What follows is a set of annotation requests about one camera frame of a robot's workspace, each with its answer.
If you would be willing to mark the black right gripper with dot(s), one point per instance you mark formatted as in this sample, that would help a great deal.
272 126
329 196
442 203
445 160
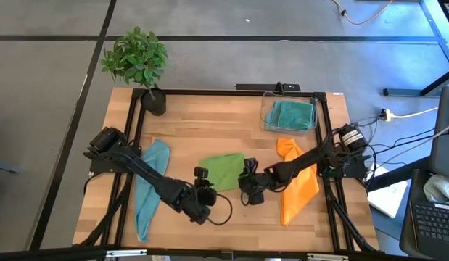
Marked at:
258 181

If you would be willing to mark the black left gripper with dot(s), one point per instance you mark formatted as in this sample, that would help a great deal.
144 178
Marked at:
202 199

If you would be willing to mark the green microfiber towel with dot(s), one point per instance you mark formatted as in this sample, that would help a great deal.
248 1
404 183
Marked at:
224 170

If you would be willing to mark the dark teal microfiber towel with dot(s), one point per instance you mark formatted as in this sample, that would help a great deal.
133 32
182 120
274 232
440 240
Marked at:
296 116

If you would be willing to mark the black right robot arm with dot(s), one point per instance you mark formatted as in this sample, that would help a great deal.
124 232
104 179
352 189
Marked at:
304 161

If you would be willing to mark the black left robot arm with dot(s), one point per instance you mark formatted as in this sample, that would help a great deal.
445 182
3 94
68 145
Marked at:
144 170

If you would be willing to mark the orange microfiber towel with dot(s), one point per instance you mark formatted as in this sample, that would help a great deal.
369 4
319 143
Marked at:
300 195

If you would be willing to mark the small grey crossbeam clamp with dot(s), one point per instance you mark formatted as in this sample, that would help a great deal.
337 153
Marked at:
227 254

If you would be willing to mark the clear plastic bin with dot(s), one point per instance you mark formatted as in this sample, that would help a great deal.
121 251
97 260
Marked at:
269 96

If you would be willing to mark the black bar behind table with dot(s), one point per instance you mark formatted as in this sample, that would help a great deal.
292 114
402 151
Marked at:
253 87

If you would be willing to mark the black plant pot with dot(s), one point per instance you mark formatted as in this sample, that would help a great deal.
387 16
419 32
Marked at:
155 105

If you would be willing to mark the white flat box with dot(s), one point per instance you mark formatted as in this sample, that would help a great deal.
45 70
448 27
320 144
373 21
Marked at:
389 199

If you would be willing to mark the yellow white power plug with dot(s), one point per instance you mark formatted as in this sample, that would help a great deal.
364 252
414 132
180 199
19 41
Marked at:
387 115

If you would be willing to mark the green artificial plant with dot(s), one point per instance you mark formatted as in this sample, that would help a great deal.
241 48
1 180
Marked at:
137 58

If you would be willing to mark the black overhead crossbeam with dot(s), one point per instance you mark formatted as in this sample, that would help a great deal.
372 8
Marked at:
46 253

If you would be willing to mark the black laptop keyboard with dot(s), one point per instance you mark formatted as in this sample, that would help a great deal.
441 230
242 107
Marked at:
434 221

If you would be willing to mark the pale crumpled cloth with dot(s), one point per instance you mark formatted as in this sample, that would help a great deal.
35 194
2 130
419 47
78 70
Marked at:
440 188

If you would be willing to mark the grey flat monitor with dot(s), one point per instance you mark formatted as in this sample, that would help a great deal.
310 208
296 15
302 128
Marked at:
445 145

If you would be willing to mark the dark grey floor object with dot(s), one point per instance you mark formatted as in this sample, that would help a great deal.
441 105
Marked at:
6 168

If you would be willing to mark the silver metal bracket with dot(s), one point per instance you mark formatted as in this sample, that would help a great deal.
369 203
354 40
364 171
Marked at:
126 253
327 257

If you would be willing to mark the black aluminium table frame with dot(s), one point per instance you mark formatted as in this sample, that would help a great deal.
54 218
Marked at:
209 92

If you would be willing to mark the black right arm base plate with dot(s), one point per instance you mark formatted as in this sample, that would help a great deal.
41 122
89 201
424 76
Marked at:
358 170

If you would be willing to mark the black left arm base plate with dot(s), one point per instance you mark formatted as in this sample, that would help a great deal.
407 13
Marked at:
97 167

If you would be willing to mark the black desk frame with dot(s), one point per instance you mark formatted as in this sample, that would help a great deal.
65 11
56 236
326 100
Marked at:
402 92

